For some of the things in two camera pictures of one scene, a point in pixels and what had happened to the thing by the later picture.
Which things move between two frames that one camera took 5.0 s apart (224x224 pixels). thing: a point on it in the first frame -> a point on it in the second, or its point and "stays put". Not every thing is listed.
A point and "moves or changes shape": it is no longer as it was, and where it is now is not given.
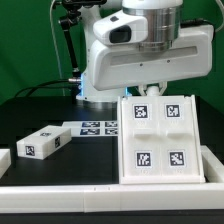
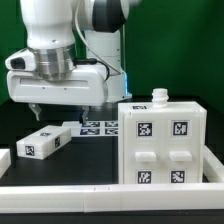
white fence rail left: (5, 160) stays put
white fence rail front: (112, 198) stays put
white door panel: (141, 136) moves or changes shape
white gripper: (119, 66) -> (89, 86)
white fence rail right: (212, 166) stays put
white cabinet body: (159, 140) stays put
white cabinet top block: (43, 142) stays put
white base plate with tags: (92, 128) stays put
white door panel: (177, 137) moves or changes shape
